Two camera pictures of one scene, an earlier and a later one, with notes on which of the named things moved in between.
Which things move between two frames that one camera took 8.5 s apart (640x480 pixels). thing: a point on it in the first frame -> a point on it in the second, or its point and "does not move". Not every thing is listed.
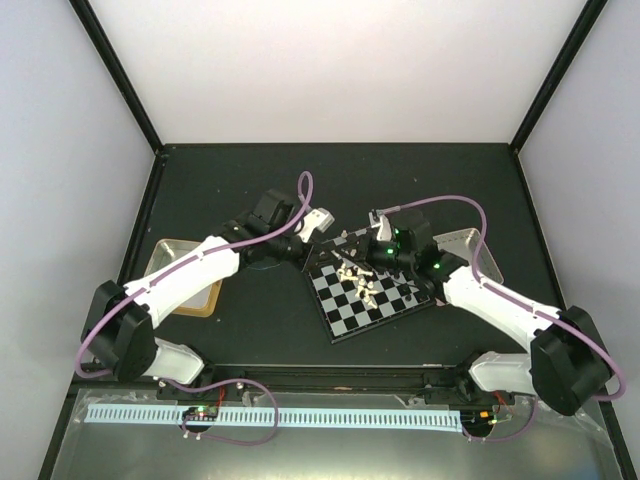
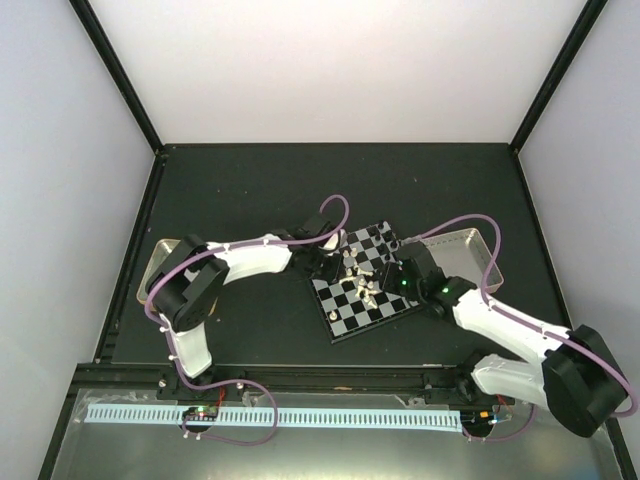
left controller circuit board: x=207 y=412 does not move
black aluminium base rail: x=295 y=383 does not move
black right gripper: x=364 y=244 -> x=387 y=282
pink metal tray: x=462 y=246 does not move
